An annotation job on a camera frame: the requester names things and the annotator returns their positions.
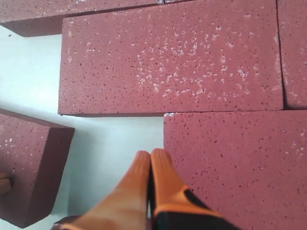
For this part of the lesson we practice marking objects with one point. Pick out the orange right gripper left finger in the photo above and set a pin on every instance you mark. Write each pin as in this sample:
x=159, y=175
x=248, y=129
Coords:
x=126, y=207

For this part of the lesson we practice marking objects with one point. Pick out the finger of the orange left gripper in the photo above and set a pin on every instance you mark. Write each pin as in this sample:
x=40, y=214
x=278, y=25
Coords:
x=5, y=183

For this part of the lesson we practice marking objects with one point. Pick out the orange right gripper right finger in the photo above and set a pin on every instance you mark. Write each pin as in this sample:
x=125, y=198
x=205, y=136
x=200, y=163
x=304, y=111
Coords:
x=174, y=205

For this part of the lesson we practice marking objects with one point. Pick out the speckled red brick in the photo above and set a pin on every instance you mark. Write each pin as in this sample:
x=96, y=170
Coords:
x=193, y=56

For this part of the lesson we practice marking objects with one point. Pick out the third row red brick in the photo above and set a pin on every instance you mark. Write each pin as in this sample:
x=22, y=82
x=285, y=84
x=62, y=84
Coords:
x=249, y=166

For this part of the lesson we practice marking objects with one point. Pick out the back left row brick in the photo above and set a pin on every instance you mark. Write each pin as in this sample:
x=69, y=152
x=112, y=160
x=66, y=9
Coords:
x=29, y=18

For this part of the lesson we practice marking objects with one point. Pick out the right middle row brick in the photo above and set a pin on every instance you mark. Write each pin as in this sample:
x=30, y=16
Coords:
x=292, y=21

